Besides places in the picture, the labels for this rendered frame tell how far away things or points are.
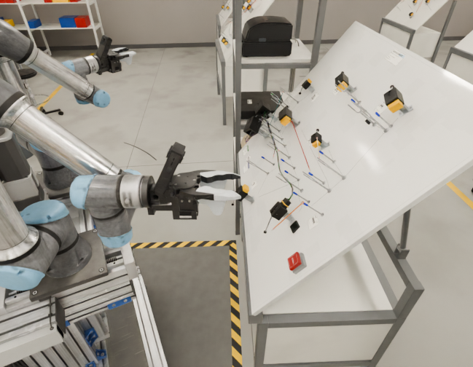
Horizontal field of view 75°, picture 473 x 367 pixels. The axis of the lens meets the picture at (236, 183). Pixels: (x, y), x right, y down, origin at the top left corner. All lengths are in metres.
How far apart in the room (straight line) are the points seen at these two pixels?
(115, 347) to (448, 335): 2.07
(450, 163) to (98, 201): 0.88
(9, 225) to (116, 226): 0.25
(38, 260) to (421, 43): 6.57
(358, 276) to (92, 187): 1.22
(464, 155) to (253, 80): 3.50
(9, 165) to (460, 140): 1.33
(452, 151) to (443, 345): 1.73
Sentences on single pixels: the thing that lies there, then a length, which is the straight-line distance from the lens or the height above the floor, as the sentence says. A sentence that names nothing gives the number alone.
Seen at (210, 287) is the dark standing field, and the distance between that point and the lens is 2.40.
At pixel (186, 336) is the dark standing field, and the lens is 2.23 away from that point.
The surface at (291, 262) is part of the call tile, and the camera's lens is 1.14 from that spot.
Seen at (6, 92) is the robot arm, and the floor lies 1.74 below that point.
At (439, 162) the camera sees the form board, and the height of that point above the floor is 1.52.
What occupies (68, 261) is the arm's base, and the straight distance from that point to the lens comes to 1.12.
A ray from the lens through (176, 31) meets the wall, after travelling 8.48.
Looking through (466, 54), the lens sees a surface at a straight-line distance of 5.42.
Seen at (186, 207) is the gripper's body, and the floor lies 1.54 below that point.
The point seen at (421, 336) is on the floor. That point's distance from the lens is 2.51.
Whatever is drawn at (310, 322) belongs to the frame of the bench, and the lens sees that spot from 1.39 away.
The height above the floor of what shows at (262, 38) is 1.57.
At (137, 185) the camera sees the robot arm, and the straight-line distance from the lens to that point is 0.68.
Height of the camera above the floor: 1.99
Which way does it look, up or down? 38 degrees down
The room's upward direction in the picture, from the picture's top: straight up
